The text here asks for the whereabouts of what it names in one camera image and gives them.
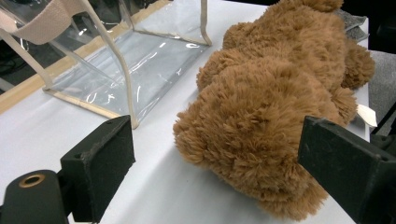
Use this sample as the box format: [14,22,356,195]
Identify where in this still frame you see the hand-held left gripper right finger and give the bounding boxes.
[297,115,396,224]

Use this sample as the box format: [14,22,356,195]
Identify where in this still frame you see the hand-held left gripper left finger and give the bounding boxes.
[60,115,136,224]

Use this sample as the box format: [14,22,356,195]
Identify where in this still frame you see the brown teddy bear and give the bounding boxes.
[172,0,378,222]

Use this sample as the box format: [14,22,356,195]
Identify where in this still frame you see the clear plastic bag beige trim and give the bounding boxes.
[0,0,213,130]

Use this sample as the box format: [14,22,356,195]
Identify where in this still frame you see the grey knitted bear sweater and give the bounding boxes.
[335,8,370,43]

